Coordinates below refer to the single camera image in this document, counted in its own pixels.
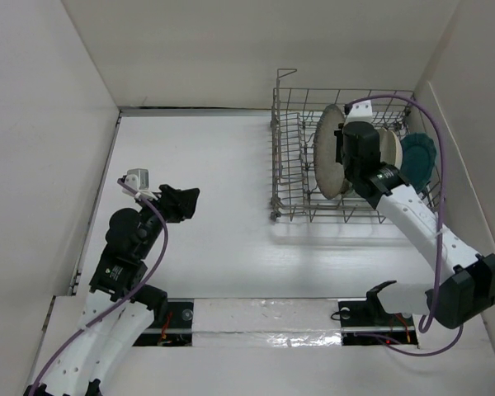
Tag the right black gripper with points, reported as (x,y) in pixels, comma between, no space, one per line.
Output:
(340,133)

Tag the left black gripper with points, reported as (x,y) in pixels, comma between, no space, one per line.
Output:
(171,196)

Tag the speckled brown round plate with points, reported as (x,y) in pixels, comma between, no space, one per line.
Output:
(329,174)

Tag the cream divided plate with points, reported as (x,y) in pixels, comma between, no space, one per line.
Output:
(391,151)

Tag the dark teal scalloped plate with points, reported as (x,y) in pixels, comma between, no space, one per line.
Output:
(419,157)

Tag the mint green flower plate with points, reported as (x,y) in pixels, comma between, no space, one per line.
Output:
(346,187)

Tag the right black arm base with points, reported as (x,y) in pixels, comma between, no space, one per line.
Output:
(362,326)

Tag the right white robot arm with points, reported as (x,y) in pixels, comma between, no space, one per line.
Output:
(466,279)

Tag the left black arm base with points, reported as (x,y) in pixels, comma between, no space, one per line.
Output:
(174,330)

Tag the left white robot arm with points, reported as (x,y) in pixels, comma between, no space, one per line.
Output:
(120,303)

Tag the silver foil tape strip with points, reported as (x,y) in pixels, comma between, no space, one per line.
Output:
(265,323)

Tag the grey wire dish rack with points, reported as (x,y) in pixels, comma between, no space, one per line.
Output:
(295,112)

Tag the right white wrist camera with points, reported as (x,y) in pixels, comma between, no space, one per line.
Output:
(360,111)

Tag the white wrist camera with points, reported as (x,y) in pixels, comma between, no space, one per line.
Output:
(360,111)
(135,183)

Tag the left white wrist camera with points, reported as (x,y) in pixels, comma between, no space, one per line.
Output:
(135,183)

